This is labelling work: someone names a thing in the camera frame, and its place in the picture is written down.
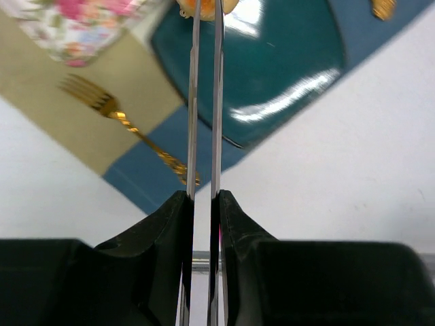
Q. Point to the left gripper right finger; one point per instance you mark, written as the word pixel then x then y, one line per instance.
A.
pixel 268 281

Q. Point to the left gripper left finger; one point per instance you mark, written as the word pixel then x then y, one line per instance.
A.
pixel 142 276

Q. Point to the metal tongs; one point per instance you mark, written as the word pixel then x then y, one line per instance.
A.
pixel 216 168

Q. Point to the round orange bun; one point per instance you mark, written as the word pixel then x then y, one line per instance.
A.
pixel 207 12

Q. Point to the gold fork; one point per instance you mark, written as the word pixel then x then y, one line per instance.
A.
pixel 107 105

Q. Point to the blue and beige placemat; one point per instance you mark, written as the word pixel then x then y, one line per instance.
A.
pixel 130 70

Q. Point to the teal square plate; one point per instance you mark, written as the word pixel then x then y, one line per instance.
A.
pixel 278 57

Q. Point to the floral rectangular tray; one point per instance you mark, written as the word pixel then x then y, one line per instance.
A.
pixel 74 32

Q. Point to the aluminium table frame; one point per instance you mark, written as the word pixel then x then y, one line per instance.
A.
pixel 200 261

